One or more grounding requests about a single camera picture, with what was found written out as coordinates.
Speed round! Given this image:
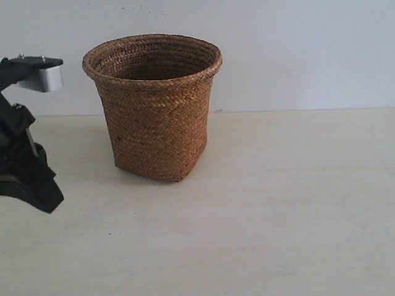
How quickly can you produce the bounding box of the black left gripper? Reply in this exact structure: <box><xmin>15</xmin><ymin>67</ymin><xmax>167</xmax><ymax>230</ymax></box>
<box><xmin>1</xmin><ymin>96</ymin><xmax>64</xmax><ymax>214</ymax></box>

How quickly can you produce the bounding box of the brown woven basket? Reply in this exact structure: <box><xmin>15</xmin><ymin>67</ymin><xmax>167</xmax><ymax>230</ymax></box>
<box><xmin>82</xmin><ymin>34</ymin><xmax>223</xmax><ymax>182</ymax></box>

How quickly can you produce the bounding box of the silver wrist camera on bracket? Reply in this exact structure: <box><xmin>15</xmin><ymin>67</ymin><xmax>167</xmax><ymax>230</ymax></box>
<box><xmin>1</xmin><ymin>55</ymin><xmax>64</xmax><ymax>93</ymax></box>

